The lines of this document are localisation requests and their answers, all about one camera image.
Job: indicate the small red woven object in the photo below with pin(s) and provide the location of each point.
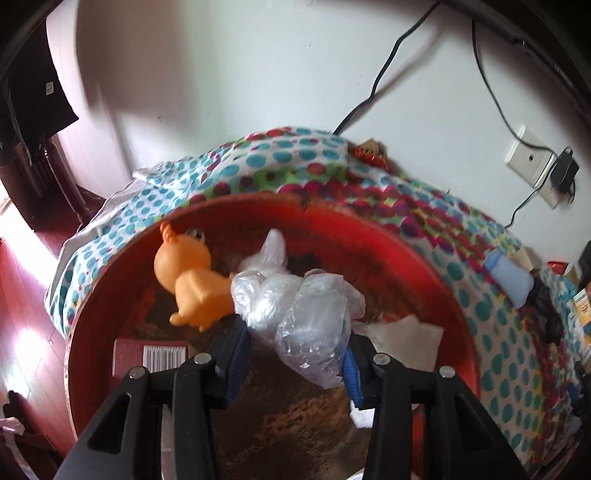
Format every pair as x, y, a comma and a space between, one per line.
371, 154

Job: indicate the black plastic bag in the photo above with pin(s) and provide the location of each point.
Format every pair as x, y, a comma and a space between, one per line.
549, 314

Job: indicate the red snack packet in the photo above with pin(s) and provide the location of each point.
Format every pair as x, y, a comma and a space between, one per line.
558, 266

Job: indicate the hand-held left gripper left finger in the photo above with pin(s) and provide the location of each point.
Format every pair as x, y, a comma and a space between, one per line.
238, 364

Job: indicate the polka dot blanket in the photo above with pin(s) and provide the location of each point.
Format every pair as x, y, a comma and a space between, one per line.
461, 230

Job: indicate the orange rubber duck toy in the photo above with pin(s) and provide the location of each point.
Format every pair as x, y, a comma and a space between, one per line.
194, 286

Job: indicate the black power adapter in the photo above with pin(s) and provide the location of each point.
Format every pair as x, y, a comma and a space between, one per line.
564, 170

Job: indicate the clear plastic bag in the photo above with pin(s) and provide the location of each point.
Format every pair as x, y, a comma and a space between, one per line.
295, 314

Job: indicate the hanging black cloth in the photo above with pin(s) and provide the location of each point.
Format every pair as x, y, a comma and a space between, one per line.
37, 101

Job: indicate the white wall socket plate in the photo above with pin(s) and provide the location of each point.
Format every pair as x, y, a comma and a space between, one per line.
526, 159

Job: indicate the small brown box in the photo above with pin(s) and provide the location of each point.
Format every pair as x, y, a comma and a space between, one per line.
528, 261

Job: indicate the white and yellow box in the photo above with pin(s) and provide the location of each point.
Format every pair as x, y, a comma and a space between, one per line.
584, 307

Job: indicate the pale grey sock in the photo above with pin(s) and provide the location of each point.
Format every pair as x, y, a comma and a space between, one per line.
510, 277

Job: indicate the dark wooden rack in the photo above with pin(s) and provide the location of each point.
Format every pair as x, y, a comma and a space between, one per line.
60, 184

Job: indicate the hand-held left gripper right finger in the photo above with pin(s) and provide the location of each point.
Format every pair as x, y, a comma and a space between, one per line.
351, 374

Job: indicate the white tissue paper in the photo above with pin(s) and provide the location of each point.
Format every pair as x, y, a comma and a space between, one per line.
406, 337

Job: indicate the round red basin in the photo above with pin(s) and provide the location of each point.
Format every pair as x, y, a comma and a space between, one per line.
369, 230

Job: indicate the red box with barcode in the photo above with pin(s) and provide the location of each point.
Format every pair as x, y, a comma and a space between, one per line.
129, 355

